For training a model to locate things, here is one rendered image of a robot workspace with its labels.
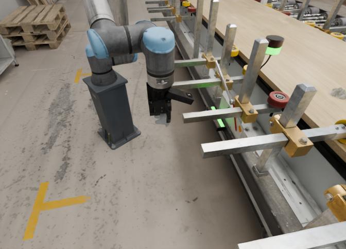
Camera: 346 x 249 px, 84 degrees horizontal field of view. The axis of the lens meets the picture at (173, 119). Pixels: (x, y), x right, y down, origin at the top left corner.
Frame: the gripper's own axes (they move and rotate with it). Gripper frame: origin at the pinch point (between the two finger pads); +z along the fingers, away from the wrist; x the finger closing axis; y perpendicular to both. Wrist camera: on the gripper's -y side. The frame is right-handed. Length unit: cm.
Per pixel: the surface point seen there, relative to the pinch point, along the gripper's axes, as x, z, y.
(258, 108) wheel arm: 0.8, -3.7, -38.9
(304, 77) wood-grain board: -12, -8, -68
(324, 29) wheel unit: -84, -4, -141
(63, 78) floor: -198, 83, 116
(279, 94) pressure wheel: -0.3, -8.8, -47.5
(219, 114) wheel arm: 1.5, -3.1, -21.4
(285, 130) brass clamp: 23.6, -14.7, -31.9
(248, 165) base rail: 17.8, 12.3, -30.8
